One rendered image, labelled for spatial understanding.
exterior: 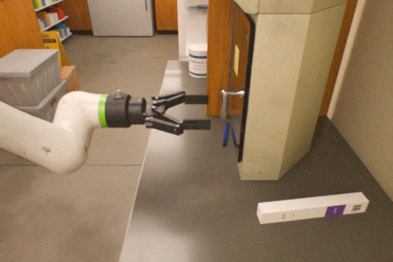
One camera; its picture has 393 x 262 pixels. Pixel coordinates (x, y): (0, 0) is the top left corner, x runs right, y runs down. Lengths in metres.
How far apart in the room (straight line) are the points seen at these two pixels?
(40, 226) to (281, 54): 1.87
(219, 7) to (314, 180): 0.62
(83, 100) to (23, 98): 2.08
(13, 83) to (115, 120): 2.09
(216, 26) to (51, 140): 0.63
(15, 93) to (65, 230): 1.31
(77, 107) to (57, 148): 0.13
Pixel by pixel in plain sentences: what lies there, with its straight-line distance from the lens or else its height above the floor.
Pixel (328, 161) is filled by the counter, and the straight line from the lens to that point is 1.02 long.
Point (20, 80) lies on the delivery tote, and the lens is 2.76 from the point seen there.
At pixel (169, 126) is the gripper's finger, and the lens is 0.70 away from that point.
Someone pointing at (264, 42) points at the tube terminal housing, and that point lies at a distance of 0.67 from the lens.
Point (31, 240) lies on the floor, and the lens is 2.14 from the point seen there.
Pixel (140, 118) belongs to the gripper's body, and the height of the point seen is 1.14.
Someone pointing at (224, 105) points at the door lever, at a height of 1.17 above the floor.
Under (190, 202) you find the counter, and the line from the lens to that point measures 0.81.
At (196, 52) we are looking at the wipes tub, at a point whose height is 1.08.
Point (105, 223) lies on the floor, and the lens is 2.05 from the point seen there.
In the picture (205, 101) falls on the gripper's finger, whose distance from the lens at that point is 0.84.
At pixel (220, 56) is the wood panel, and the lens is 1.06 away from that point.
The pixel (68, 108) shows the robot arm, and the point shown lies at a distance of 0.79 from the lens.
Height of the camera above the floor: 1.54
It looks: 31 degrees down
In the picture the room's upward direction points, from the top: straight up
